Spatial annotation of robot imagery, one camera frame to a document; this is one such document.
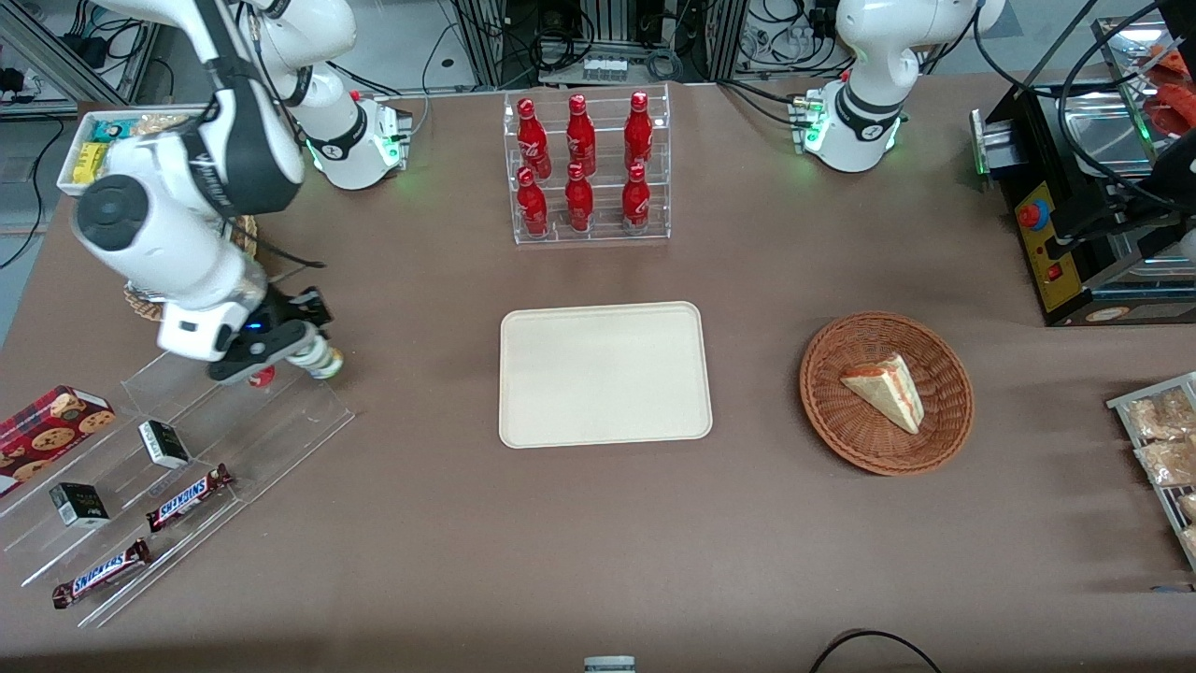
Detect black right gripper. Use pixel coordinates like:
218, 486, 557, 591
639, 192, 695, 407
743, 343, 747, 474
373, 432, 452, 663
245, 285, 334, 351

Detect green lid yogurt cup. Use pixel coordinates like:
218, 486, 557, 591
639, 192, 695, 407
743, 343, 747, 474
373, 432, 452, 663
288, 338, 346, 380

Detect beige plastic tray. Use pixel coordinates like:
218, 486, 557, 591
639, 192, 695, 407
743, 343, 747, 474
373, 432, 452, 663
499, 301, 714, 450

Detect clear acrylic stepped stand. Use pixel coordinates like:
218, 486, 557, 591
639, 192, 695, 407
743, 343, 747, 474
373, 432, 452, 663
0, 313, 356, 629

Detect oval light wicker basket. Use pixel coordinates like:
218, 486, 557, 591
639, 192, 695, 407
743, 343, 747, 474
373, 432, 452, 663
123, 213, 260, 324

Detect small black box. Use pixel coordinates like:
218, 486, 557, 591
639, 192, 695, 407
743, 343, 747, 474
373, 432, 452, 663
138, 420, 192, 470
49, 482, 110, 528

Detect snickers bar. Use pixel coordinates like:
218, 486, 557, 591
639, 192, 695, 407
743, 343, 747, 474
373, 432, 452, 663
51, 538, 151, 610
145, 464, 235, 534

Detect red cola bottle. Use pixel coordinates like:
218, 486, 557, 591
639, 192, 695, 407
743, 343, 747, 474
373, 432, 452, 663
564, 163, 595, 234
517, 97, 552, 179
621, 163, 651, 234
624, 91, 654, 171
517, 166, 549, 238
565, 93, 597, 177

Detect red cookie box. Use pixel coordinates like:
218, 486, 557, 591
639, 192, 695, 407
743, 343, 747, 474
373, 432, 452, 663
0, 385, 117, 498

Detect white snack bin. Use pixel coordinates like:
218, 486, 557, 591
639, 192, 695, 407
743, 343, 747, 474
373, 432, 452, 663
56, 108, 211, 199

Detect clear acrylic bottle rack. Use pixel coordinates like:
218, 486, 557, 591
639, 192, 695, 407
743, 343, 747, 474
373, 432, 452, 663
503, 82, 672, 246

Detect round brown wicker basket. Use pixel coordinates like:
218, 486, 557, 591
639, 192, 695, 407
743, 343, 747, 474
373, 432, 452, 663
799, 311, 975, 478

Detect triangular wrapped sandwich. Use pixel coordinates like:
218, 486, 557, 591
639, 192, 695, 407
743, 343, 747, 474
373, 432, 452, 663
840, 352, 926, 436

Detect black machine with yellow panel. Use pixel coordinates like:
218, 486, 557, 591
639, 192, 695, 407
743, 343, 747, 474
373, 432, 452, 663
972, 79, 1196, 328

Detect stainless steel pan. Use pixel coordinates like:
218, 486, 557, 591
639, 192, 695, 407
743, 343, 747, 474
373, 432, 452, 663
1054, 89, 1161, 180

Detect clear bag of pastries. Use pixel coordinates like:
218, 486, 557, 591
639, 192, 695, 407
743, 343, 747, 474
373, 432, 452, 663
1124, 387, 1196, 441
1134, 437, 1196, 488

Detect red packaged food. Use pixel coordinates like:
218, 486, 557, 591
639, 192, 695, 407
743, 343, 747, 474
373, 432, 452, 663
1144, 45, 1196, 138

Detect black cable loop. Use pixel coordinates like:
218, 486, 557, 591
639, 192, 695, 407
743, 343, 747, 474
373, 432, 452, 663
808, 629, 945, 673

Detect grey wire rack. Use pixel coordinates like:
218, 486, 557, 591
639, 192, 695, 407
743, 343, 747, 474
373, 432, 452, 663
1106, 372, 1196, 573

